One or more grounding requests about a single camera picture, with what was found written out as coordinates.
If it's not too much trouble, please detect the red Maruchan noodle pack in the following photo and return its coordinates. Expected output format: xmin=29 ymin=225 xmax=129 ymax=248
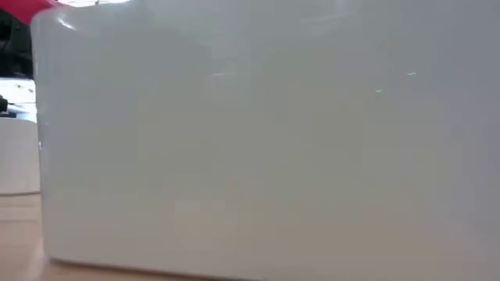
xmin=0 ymin=0 xmax=60 ymax=25

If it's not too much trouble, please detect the white plastic bin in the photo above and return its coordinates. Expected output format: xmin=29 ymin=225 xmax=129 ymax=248
xmin=30 ymin=0 xmax=500 ymax=281
xmin=0 ymin=116 xmax=41 ymax=195

